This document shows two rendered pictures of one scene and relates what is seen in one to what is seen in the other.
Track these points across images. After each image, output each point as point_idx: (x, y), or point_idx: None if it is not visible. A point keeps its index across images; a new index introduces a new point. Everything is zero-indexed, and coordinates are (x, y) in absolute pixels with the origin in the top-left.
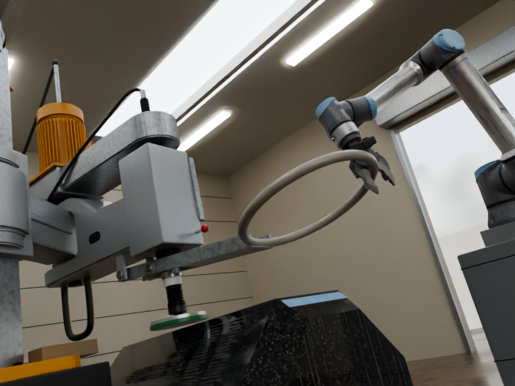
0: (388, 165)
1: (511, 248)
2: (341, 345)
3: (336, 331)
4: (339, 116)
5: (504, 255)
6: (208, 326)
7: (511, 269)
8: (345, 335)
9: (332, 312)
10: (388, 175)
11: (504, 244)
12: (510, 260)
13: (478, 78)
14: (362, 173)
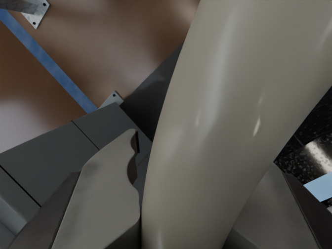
0: (66, 186)
1: (24, 203)
2: (313, 116)
3: (322, 120)
4: None
5: (37, 207)
6: None
7: (50, 194)
8: (304, 127)
9: (331, 136)
10: (126, 143)
11: (22, 212)
12: (40, 199)
13: None
14: (308, 225)
